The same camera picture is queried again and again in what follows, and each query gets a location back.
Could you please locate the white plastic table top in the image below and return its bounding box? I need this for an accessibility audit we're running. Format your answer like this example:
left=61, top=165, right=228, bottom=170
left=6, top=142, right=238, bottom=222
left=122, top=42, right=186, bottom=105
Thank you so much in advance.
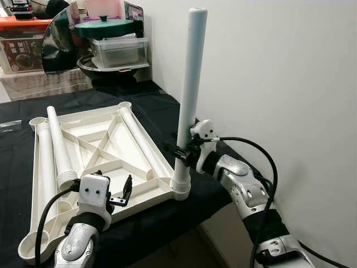
left=18, top=100, right=193, bottom=264

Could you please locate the black table cloth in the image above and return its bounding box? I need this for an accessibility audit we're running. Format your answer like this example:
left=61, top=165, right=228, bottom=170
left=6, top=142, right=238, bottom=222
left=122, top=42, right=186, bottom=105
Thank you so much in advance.
left=0, top=81, right=263, bottom=268

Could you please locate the black wok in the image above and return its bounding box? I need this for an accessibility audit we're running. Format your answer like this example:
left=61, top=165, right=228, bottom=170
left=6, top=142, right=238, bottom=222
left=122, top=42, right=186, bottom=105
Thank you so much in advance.
left=76, top=53, right=148, bottom=84

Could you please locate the clear plastic container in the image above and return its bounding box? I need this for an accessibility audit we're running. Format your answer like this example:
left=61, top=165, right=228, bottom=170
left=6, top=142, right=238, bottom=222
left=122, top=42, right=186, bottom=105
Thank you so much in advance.
left=89, top=35, right=150, bottom=70

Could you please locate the clear tape strip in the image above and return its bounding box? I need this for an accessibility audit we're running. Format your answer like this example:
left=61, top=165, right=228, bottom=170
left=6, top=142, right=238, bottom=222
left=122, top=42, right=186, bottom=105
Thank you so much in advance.
left=0, top=120, right=23, bottom=133

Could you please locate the patterned cloth covered bench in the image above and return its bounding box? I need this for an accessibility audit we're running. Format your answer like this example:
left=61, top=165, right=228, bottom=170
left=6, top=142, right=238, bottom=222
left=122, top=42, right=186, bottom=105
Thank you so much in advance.
left=0, top=68, right=93, bottom=101

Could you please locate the green pot lid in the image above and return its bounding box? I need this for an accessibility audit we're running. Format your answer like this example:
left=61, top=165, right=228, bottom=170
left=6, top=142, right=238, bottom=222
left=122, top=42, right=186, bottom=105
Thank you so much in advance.
left=73, top=16, right=136, bottom=40

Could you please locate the pink plastic container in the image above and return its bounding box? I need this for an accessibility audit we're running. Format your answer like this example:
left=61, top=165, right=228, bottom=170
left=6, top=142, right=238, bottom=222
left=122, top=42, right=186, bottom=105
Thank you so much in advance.
left=84, top=0, right=126, bottom=22

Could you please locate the storage box with orange lid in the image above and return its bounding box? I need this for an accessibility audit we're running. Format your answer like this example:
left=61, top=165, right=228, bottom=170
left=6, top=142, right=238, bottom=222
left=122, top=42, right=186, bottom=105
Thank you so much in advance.
left=0, top=16, right=51, bottom=74

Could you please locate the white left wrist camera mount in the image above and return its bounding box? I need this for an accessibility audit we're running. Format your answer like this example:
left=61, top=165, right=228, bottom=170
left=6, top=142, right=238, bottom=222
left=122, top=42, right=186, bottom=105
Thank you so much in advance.
left=78, top=173, right=111, bottom=216

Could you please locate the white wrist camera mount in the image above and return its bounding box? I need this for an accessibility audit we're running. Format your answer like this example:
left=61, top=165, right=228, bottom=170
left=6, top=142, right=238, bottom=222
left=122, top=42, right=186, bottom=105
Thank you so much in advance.
left=78, top=173, right=111, bottom=216
left=190, top=119, right=218, bottom=168

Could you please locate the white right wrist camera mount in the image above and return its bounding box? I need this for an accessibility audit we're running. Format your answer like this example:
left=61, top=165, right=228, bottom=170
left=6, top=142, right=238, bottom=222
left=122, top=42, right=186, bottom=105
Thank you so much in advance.
left=190, top=119, right=218, bottom=168

